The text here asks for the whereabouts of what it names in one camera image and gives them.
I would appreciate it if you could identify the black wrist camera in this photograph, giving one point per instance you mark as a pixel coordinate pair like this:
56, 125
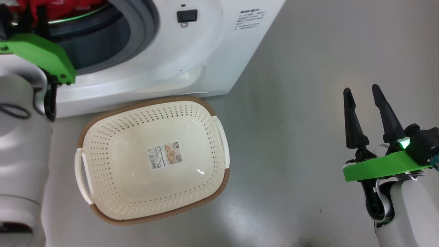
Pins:
423, 142
3, 24

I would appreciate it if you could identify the black door latch socket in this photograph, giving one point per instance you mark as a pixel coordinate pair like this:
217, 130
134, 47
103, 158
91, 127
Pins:
187, 16

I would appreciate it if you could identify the white front-load washing machine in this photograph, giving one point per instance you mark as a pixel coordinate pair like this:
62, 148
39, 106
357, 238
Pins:
205, 51

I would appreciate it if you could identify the printed text warning sticker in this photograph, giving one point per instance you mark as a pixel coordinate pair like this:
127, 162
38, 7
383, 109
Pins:
248, 20

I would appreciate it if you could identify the red and white garment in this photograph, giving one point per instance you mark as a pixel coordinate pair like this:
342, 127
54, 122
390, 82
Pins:
68, 7

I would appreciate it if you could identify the grey rubber door gasket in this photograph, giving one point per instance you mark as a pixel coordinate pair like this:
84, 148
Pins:
144, 31

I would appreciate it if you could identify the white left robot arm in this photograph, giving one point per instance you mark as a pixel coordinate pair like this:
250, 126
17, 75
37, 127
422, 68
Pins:
20, 154

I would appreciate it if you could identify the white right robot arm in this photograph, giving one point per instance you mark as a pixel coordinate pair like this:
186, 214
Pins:
411, 212

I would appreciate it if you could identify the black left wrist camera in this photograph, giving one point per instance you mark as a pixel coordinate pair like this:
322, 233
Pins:
3, 24

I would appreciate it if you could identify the teal right camera plug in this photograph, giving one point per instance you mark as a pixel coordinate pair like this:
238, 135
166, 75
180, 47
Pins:
435, 163

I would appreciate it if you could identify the white basket label sticker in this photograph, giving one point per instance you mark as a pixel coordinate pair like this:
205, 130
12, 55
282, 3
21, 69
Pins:
164, 156

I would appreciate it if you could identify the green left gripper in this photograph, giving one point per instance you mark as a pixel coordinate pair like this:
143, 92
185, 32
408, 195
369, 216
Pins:
44, 51

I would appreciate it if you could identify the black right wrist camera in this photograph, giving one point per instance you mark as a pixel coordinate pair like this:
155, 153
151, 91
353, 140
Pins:
423, 142

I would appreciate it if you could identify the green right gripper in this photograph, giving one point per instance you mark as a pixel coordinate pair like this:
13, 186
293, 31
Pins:
377, 168

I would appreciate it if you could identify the cream perforated laundry basket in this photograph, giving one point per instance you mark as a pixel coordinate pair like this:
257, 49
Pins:
120, 164

